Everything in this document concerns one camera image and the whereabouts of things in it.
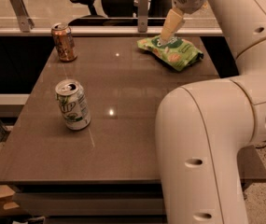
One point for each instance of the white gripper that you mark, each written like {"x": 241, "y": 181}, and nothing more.
{"x": 188, "y": 0}

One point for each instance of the green rice chip bag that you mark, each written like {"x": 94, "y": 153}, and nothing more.
{"x": 177, "y": 52}

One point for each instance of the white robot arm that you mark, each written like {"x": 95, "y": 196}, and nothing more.
{"x": 200, "y": 127}

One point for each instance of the copper brown soda can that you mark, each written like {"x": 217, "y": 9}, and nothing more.
{"x": 64, "y": 42}

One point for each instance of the white green 7up can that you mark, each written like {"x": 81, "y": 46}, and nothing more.
{"x": 72, "y": 102}

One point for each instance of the black office chair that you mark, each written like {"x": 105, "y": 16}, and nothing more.
{"x": 120, "y": 13}

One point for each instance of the brown table with drawers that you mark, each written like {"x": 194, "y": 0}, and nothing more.
{"x": 115, "y": 116}

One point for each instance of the middle metal railing bracket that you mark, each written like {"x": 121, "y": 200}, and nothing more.
{"x": 142, "y": 15}

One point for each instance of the metal railing bracket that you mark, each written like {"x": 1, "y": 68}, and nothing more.
{"x": 25, "y": 23}
{"x": 142, "y": 15}

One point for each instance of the left metal railing bracket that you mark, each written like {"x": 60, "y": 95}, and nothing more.
{"x": 25, "y": 23}

